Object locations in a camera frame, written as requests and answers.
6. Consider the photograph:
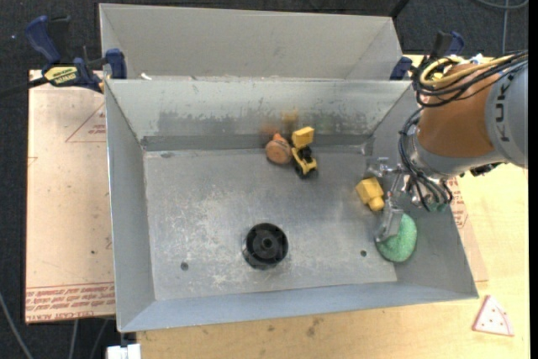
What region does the black plastic spool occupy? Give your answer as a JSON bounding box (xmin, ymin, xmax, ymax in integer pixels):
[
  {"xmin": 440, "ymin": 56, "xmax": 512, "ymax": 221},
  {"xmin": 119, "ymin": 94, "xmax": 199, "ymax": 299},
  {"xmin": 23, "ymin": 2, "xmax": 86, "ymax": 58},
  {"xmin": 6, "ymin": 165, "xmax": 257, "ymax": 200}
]
[{"xmin": 242, "ymin": 222, "xmax": 291, "ymax": 271}]

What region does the brown cardboard board, red print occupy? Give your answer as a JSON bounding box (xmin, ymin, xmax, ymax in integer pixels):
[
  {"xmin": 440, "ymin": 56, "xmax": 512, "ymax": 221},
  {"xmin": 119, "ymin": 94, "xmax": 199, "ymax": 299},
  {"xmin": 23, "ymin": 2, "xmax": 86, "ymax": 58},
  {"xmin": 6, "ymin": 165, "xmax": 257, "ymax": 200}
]
[{"xmin": 24, "ymin": 69, "xmax": 491, "ymax": 325}]

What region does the black cylinder on white bracket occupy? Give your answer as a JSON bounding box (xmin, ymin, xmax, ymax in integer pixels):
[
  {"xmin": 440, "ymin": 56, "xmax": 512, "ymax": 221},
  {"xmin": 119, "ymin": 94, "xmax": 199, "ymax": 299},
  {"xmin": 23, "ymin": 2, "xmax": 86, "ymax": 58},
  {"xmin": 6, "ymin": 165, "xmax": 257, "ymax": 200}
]
[{"xmin": 469, "ymin": 163, "xmax": 504, "ymax": 177}]

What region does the green sponge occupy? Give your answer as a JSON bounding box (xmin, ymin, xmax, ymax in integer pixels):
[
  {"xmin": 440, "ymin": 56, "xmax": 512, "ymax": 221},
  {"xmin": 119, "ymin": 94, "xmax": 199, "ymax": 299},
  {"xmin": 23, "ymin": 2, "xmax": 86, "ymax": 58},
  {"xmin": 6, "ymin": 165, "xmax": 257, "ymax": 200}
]
[{"xmin": 373, "ymin": 212, "xmax": 419, "ymax": 264}]

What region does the grey metal bin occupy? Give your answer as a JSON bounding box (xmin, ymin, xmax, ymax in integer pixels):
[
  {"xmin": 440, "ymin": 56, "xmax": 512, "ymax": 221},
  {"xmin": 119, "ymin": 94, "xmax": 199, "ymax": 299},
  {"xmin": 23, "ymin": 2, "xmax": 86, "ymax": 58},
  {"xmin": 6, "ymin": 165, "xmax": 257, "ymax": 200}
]
[{"xmin": 98, "ymin": 3, "xmax": 480, "ymax": 334}]

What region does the pink triangular sanding pad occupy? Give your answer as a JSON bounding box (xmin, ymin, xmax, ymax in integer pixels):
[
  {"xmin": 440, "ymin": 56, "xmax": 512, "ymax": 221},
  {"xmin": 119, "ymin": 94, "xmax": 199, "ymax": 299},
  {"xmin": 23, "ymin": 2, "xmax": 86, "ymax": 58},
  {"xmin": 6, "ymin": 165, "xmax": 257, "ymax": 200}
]
[{"xmin": 471, "ymin": 294, "xmax": 516, "ymax": 338}]

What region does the orange round toy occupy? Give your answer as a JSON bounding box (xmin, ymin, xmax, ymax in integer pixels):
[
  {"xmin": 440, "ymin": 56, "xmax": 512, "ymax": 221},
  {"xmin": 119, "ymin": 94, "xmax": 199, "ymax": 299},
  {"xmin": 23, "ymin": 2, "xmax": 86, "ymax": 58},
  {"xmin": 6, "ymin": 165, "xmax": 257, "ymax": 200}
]
[{"xmin": 264, "ymin": 133, "xmax": 293, "ymax": 166}]

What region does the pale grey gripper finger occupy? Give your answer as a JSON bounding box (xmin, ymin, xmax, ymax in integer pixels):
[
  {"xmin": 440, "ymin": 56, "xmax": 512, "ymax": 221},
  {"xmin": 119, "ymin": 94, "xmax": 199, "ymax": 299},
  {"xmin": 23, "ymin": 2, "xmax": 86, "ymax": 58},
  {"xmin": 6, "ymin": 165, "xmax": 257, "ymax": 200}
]
[
  {"xmin": 374, "ymin": 209, "xmax": 391, "ymax": 245},
  {"xmin": 388, "ymin": 207, "xmax": 405, "ymax": 239}
]

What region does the yellow toy truck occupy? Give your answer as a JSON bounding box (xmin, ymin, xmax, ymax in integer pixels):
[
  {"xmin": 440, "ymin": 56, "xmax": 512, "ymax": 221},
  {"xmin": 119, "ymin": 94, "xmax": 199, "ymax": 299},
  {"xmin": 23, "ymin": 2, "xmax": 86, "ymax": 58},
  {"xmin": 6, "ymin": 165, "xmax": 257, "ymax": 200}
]
[{"xmin": 290, "ymin": 125, "xmax": 319, "ymax": 180}]

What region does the yellow plastic block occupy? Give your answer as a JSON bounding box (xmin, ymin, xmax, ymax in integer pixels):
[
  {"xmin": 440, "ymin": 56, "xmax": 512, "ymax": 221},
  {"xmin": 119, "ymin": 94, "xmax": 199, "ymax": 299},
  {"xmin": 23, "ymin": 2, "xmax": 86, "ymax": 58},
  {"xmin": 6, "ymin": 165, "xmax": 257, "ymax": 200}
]
[{"xmin": 355, "ymin": 176, "xmax": 386, "ymax": 214}]

